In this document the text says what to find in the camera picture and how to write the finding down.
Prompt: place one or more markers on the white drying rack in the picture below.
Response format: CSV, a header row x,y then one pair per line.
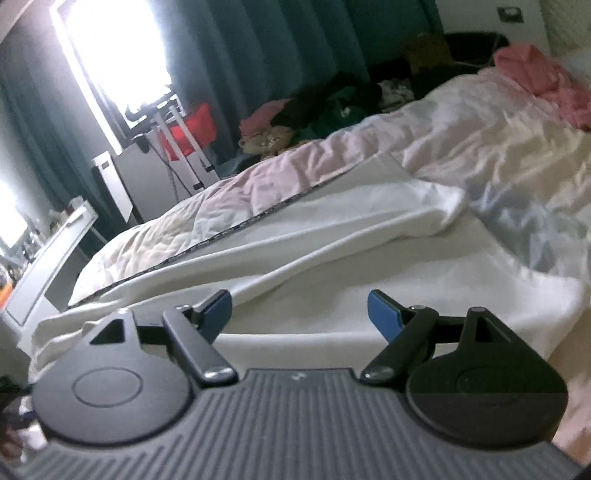
x,y
184,138

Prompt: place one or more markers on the wall switch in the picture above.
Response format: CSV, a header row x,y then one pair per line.
x,y
508,14

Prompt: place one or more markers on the red bag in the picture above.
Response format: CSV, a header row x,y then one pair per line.
x,y
190,129

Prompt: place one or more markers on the bright window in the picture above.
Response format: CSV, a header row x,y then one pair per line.
x,y
115,55

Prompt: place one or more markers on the beige floral cloth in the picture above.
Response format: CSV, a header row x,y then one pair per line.
x,y
268,141

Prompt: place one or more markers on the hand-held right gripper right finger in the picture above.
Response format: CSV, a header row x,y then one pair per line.
x,y
382,314

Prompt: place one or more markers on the dark green curtain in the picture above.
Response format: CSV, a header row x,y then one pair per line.
x,y
258,55

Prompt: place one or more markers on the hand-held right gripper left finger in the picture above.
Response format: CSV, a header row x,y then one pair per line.
x,y
220,310

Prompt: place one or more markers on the brown-yellow garment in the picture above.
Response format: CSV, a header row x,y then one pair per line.
x,y
427,53

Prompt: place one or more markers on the white radiator heater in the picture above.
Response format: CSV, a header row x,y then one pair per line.
x,y
147,189

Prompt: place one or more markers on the white floral cloth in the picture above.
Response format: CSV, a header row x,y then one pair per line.
x,y
395,92

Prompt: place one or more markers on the clutter of small desk bottles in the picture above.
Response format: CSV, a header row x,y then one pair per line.
x,y
32,237

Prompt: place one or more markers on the pink garment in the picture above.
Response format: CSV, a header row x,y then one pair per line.
x,y
545,78

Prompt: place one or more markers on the dark green garment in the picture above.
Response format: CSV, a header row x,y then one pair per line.
x,y
341,110

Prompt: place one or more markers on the pink and white quilt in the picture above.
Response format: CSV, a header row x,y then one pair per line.
x,y
461,134

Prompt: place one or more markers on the small pink cloth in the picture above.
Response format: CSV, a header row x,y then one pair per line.
x,y
262,117

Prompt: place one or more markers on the black garment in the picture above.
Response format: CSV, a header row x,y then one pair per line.
x,y
300,105

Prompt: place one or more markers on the white dresser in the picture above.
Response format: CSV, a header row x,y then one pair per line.
x,y
51,265

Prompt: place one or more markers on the white blanket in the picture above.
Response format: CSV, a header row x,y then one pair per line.
x,y
323,258

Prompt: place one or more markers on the black laundry basket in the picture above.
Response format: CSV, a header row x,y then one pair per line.
x,y
471,46

